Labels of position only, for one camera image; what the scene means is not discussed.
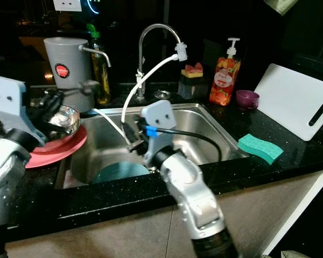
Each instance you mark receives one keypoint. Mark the chrome gooseneck faucet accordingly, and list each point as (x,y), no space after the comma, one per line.
(140,56)

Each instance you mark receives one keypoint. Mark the stainless steel bowl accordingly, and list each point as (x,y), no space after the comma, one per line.
(70,121)

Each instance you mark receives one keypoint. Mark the small purple cup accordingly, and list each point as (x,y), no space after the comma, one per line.
(247,99)

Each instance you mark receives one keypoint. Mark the black sponge holder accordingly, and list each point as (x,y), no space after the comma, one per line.
(192,89)

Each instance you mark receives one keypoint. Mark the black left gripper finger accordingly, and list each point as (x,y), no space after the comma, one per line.
(89,88)
(57,111)

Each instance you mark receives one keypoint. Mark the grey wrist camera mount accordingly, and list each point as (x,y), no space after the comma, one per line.
(5,99)
(161,113)

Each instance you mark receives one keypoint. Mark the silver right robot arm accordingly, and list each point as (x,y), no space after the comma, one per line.
(194,199)

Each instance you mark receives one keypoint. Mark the green wavy sponge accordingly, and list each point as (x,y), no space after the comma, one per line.
(261,149)

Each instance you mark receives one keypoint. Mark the white wall socket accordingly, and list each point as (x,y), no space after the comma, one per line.
(68,5)

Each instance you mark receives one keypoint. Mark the pink round plate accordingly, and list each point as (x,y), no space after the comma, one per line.
(59,153)

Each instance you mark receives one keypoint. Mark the green hanging cloth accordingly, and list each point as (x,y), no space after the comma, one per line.
(281,5)

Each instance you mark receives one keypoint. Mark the olive green crumpled fabric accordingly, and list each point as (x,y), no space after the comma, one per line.
(290,254)

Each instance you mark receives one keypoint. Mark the white plastic cutting board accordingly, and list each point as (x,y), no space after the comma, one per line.
(290,99)

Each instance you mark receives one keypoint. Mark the orange soap pump bottle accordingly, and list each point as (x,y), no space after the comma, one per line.
(225,80)

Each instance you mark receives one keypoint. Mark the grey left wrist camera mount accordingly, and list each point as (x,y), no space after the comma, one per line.
(5,99)

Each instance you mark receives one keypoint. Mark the stainless steel sink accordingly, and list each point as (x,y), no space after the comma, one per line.
(204,121)

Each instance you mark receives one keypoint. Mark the yellow and red sponge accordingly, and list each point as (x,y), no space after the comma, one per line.
(192,71)

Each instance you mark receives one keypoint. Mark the light blue plate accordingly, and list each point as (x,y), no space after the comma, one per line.
(121,172)

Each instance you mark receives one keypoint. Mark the oil bottle with green cap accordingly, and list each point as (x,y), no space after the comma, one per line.
(103,70)

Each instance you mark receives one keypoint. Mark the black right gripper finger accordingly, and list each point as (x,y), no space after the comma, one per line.
(131,135)

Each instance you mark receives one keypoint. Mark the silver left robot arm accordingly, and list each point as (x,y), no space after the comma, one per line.
(11,183)

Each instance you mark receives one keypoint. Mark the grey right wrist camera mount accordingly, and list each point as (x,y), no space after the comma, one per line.
(161,113)

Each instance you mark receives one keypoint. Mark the grey water filter canister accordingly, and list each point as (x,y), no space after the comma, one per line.
(67,54)

